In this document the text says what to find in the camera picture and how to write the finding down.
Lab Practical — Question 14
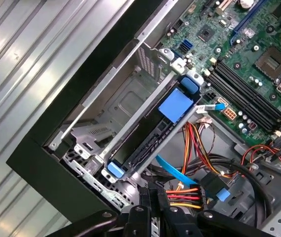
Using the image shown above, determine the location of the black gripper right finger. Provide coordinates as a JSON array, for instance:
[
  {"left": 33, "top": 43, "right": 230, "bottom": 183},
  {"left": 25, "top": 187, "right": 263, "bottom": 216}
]
[{"left": 156, "top": 187, "right": 277, "bottom": 237}]

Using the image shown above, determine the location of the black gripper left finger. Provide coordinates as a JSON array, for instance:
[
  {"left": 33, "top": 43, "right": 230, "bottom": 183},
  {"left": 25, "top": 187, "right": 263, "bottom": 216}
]
[{"left": 70, "top": 187, "right": 157, "bottom": 237}]

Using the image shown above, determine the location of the orange red disk power wire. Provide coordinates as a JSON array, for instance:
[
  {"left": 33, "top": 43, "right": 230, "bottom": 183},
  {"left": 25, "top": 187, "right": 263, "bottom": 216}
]
[{"left": 165, "top": 185, "right": 209, "bottom": 211}]

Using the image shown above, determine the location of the blue data wire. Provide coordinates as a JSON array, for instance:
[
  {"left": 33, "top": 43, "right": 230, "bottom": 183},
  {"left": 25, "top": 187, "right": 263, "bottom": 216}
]
[{"left": 156, "top": 102, "right": 231, "bottom": 201}]

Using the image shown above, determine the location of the hard disk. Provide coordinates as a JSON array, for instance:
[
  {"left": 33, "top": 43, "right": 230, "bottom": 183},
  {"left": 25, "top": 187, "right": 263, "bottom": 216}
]
[{"left": 105, "top": 75, "right": 200, "bottom": 180}]

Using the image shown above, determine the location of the metal disk bay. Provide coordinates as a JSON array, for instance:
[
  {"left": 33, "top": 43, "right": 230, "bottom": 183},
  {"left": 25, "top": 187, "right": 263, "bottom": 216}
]
[{"left": 47, "top": 37, "right": 205, "bottom": 205}]

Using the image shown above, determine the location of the black open PC case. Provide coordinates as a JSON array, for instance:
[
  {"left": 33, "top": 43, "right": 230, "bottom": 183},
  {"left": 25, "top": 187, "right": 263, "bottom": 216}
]
[{"left": 5, "top": 0, "right": 281, "bottom": 237}]

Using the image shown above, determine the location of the black RAM slot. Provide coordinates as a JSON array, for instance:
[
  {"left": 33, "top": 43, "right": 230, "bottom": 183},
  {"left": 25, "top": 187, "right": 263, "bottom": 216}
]
[
  {"left": 215, "top": 60, "right": 281, "bottom": 121},
  {"left": 210, "top": 70, "right": 281, "bottom": 128},
  {"left": 213, "top": 65, "right": 281, "bottom": 124},
  {"left": 207, "top": 74, "right": 281, "bottom": 131}
]

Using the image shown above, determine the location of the CPU socket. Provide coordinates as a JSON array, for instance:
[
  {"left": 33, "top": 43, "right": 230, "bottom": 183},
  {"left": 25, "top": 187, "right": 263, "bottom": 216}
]
[{"left": 255, "top": 46, "right": 281, "bottom": 81}]

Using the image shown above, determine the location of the green motherboard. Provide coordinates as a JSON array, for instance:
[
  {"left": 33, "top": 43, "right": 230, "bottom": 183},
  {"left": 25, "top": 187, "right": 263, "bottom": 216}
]
[{"left": 163, "top": 0, "right": 281, "bottom": 146}]

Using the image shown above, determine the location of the blue expansion slot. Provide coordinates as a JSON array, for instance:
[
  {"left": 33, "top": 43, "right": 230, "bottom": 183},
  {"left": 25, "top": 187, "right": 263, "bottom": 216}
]
[{"left": 230, "top": 0, "right": 266, "bottom": 46}]

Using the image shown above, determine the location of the orange red wire bundle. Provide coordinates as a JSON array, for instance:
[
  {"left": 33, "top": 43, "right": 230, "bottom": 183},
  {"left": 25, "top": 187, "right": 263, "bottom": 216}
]
[{"left": 179, "top": 122, "right": 281, "bottom": 191}]

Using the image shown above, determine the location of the black wire bundle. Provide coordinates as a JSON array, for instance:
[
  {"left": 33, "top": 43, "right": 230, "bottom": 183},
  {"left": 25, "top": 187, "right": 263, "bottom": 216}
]
[{"left": 145, "top": 153, "right": 281, "bottom": 223}]

